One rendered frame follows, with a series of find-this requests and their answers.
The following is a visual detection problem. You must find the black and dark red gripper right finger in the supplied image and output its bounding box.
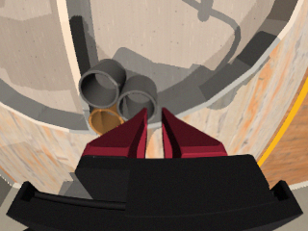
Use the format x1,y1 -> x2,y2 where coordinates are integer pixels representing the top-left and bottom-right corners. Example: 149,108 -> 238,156
162,108 -> 228,158

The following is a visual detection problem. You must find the grey metal bushing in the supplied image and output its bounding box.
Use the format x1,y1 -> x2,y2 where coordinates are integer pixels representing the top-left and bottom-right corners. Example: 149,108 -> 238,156
78,59 -> 126,109
116,75 -> 157,122

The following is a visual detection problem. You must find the bronze bushing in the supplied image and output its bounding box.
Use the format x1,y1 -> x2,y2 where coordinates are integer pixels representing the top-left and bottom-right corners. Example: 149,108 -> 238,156
89,103 -> 125,136

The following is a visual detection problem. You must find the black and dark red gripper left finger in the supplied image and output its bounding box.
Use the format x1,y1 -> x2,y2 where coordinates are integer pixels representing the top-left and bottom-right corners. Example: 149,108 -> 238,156
81,108 -> 147,158

